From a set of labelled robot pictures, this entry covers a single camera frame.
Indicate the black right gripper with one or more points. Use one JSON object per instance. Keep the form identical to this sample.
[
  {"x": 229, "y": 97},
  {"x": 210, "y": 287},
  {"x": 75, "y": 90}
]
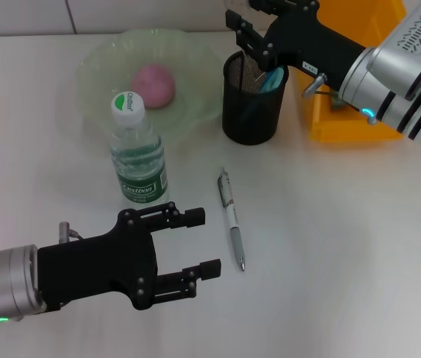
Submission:
[{"x": 307, "y": 41}]

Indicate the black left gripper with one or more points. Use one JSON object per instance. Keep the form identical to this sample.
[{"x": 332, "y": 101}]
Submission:
[{"x": 102, "y": 264}]

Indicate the white grey ballpoint pen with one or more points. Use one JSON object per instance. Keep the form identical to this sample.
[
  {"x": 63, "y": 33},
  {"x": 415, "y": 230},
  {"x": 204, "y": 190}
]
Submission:
[{"x": 234, "y": 227}]

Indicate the blue and teal scissors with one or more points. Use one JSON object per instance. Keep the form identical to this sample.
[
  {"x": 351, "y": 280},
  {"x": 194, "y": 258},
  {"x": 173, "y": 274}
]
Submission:
[{"x": 271, "y": 80}]

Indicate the clear green-label water bottle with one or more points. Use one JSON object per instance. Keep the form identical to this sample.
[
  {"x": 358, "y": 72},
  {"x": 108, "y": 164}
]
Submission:
[{"x": 139, "y": 168}]

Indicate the pink peach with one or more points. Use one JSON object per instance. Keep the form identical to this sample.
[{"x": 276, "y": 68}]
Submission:
[{"x": 154, "y": 85}]

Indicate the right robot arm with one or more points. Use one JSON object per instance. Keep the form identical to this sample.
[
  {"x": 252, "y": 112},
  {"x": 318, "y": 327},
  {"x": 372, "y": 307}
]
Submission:
[{"x": 418, "y": 112}]

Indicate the green glass fruit plate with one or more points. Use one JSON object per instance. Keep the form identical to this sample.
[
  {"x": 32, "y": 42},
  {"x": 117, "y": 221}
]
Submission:
[{"x": 191, "y": 67}]

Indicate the black mesh pen holder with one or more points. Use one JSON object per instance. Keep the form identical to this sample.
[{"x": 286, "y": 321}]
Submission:
[{"x": 251, "y": 119}]

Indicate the yellow plastic storage bin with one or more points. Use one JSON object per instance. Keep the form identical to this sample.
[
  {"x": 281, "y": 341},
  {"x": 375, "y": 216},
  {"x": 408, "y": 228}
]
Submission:
[{"x": 348, "y": 127}]

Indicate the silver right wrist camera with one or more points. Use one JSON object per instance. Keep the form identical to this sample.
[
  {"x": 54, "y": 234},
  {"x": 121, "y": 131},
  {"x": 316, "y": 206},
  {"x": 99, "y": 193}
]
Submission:
[{"x": 415, "y": 37}]

